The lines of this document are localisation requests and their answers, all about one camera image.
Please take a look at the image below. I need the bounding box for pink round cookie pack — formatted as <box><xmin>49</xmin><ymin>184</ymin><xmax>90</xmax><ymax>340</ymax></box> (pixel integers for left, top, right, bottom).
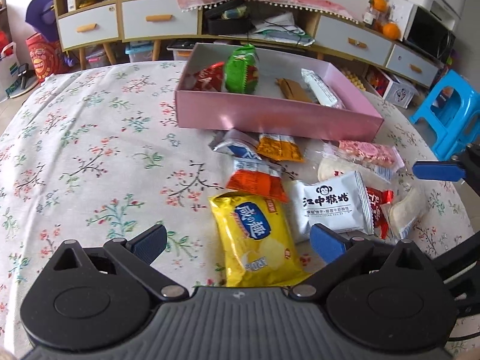
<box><xmin>338</xmin><ymin>141</ymin><xmax>404</xmax><ymax>181</ymax></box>

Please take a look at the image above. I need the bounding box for white rice cracker pack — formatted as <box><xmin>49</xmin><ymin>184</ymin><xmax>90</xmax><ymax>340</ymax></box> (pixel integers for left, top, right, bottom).
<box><xmin>317</xmin><ymin>157</ymin><xmax>377</xmax><ymax>181</ymax></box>
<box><xmin>387</xmin><ymin>187</ymin><xmax>427</xmax><ymax>240</ymax></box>

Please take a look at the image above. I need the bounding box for white monkey biscuit pack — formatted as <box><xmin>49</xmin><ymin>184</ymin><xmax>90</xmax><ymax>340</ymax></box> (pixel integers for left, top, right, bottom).
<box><xmin>286</xmin><ymin>171</ymin><xmax>374</xmax><ymax>243</ymax></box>

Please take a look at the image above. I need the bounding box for small red candy packet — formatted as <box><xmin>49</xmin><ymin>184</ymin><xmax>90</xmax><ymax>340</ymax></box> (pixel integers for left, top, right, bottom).
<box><xmin>366</xmin><ymin>187</ymin><xmax>394</xmax><ymax>240</ymax></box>

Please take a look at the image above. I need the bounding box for yellow chip bag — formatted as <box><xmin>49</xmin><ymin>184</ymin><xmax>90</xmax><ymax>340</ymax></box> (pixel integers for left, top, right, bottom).
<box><xmin>209</xmin><ymin>192</ymin><xmax>309</xmax><ymax>288</ymax></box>

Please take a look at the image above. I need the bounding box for orange white snack packet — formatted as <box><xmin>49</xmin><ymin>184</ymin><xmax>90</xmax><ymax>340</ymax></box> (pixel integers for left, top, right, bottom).
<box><xmin>226</xmin><ymin>158</ymin><xmax>288</xmax><ymax>203</ymax></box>

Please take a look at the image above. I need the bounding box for silver long cracker pack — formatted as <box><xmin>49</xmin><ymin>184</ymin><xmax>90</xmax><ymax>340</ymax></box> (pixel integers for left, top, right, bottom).
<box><xmin>301</xmin><ymin>68</ymin><xmax>344</xmax><ymax>109</ymax></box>

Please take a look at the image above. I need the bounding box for blue white snack packet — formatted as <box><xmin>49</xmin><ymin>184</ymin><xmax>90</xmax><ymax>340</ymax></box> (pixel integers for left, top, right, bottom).
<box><xmin>209</xmin><ymin>128</ymin><xmax>261</xmax><ymax>160</ymax></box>

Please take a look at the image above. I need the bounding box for gold wafer pack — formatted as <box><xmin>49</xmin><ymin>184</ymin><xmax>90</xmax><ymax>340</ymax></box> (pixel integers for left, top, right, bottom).
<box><xmin>276</xmin><ymin>78</ymin><xmax>312</xmax><ymax>103</ymax></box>

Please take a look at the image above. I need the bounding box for red snack bag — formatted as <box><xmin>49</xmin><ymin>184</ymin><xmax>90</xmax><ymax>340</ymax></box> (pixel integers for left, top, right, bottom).
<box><xmin>192</xmin><ymin>62</ymin><xmax>224</xmax><ymax>92</ymax></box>

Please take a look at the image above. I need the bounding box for green snack bag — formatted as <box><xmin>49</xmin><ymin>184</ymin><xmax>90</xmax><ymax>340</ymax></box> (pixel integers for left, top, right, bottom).
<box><xmin>224</xmin><ymin>44</ymin><xmax>259</xmax><ymax>94</ymax></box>

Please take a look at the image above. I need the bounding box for orange yellow snack packet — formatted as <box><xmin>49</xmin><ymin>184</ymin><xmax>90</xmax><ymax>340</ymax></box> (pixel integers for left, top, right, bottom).
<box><xmin>257</xmin><ymin>133</ymin><xmax>304</xmax><ymax>163</ymax></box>

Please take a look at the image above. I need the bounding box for blue plastic stool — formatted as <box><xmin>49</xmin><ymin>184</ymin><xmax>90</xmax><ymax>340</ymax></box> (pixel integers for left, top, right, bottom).
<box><xmin>409</xmin><ymin>70</ymin><xmax>479</xmax><ymax>161</ymax></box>

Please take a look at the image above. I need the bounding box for floral tablecloth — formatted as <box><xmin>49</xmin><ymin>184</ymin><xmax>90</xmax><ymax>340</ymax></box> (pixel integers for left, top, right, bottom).
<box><xmin>1</xmin><ymin>62</ymin><xmax>473</xmax><ymax>359</ymax></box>

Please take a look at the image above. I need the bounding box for yellow egg tray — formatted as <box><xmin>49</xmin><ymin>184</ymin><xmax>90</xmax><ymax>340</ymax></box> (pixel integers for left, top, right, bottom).
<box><xmin>340</xmin><ymin>67</ymin><xmax>366</xmax><ymax>91</ymax></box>

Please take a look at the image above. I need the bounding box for microwave oven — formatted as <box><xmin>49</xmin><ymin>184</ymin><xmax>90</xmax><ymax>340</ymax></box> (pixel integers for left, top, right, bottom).
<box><xmin>403</xmin><ymin>5</ymin><xmax>456</xmax><ymax>63</ymax></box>

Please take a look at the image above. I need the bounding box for orange fruit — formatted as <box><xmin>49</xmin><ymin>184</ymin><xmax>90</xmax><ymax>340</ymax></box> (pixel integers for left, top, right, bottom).
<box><xmin>369</xmin><ymin>0</ymin><xmax>388</xmax><ymax>13</ymax></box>
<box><xmin>382</xmin><ymin>22</ymin><xmax>401</xmax><ymax>41</ymax></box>

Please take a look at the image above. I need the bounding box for pink cardboard box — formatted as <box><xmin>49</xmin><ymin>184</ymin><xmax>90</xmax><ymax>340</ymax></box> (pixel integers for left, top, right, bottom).
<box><xmin>175</xmin><ymin>43</ymin><xmax>383</xmax><ymax>141</ymax></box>

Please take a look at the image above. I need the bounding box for red lantern bag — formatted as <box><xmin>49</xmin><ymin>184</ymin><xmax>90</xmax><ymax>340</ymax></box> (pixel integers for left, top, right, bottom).
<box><xmin>26</xmin><ymin>33</ymin><xmax>68</xmax><ymax>83</ymax></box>

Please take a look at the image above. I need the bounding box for wooden TV cabinet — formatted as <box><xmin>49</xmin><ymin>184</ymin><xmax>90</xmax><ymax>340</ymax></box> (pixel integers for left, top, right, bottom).
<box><xmin>53</xmin><ymin>0</ymin><xmax>440</xmax><ymax>87</ymax></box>

